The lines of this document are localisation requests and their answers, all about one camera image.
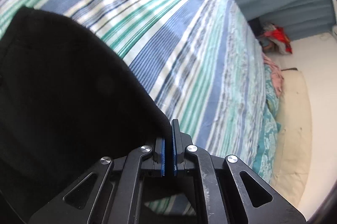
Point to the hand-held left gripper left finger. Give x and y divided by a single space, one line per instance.
162 160

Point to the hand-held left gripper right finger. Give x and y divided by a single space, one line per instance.
174 150

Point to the black pants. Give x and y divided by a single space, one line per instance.
65 97

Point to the teal floral blanket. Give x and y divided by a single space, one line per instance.
270 131

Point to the striped bed blanket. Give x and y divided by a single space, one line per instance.
184 42

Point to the cream pillow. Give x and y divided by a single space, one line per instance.
292 129

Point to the pink cloth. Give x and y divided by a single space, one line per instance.
275 75

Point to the pile of colourful clothes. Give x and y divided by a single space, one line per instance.
275 38

